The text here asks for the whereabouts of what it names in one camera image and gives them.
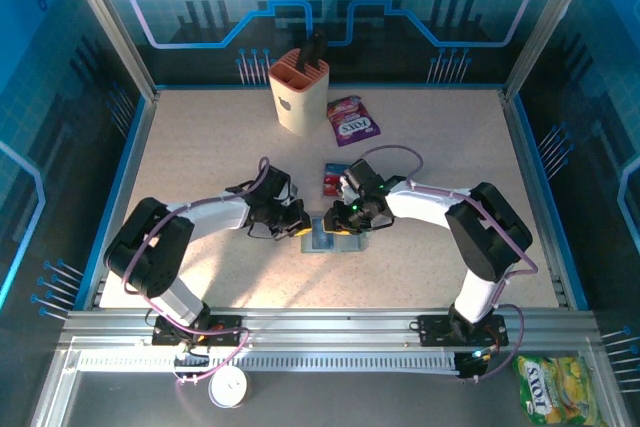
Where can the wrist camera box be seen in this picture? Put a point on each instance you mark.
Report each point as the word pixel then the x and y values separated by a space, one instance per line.
pixel 277 184
pixel 362 177

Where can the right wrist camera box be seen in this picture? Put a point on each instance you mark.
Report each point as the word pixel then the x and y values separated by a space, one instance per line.
pixel 362 177

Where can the aluminium side rail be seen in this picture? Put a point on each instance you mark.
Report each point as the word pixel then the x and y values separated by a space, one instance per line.
pixel 523 147
pixel 137 147

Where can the clear zip plastic bag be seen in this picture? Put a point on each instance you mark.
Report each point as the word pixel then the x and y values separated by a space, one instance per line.
pixel 352 245

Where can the yellow green Fox's candy bag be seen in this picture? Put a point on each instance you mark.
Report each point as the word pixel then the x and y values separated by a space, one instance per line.
pixel 555 389

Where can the clear acrylic card stand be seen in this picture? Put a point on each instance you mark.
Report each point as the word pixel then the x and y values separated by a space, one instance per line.
pixel 321 179

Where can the right aluminium frame post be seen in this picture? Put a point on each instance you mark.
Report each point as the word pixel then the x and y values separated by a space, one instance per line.
pixel 547 22

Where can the left aluminium side rail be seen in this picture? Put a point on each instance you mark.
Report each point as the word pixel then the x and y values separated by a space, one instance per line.
pixel 137 147

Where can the aluminium mounting rail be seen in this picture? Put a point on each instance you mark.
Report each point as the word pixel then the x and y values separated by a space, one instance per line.
pixel 325 327

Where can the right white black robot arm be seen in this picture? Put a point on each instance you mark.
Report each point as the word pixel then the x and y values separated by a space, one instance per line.
pixel 420 204

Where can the aluminium frame post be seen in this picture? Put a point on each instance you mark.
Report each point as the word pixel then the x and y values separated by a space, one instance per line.
pixel 547 22
pixel 115 32

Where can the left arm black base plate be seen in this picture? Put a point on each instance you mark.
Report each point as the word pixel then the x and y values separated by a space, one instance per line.
pixel 227 329

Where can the white round lid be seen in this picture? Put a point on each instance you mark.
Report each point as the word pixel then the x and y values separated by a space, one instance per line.
pixel 227 387

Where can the beige knife block orange top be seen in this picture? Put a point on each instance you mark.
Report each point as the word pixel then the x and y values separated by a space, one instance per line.
pixel 300 107

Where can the blue credit card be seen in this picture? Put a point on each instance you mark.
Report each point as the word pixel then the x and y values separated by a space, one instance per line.
pixel 334 168
pixel 320 242

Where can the purple Fox's candy bag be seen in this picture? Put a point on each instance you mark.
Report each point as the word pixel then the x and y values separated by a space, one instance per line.
pixel 352 124

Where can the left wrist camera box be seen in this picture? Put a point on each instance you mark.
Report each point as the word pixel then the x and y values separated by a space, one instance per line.
pixel 277 184

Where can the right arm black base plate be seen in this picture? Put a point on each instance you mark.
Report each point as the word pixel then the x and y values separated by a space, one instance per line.
pixel 435 331

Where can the right aluminium side rail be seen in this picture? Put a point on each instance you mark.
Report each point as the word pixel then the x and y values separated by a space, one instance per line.
pixel 523 147

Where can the left aluminium frame post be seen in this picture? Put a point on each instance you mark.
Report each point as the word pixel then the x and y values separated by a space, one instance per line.
pixel 115 32

